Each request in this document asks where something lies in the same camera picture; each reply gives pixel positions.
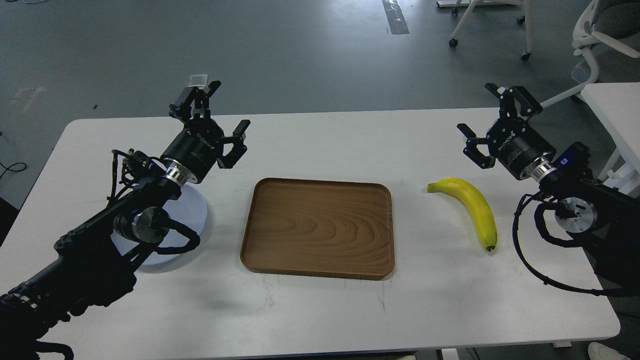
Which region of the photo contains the yellow banana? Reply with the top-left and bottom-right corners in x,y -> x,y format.
426,177 -> 498,252

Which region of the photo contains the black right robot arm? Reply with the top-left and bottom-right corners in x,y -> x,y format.
457,83 -> 639,297

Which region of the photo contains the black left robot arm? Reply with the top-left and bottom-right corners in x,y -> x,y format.
0,80 -> 250,360

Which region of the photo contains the black floor cable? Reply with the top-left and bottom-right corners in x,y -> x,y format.
0,132 -> 28,182

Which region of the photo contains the white rolling stand base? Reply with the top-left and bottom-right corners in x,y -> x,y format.
436,0 -> 535,64

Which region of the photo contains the brown wooden tray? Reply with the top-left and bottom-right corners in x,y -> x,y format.
239,177 -> 395,281

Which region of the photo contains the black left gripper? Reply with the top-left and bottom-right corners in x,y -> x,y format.
161,80 -> 250,183

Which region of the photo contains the light blue plate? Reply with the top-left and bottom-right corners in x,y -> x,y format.
110,184 -> 208,255

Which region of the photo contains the white side table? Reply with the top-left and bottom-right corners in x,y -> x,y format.
581,82 -> 640,198

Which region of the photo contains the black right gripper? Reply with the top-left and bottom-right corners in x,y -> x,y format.
457,83 -> 557,180

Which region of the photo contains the white office chair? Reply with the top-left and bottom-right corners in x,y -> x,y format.
541,0 -> 640,109

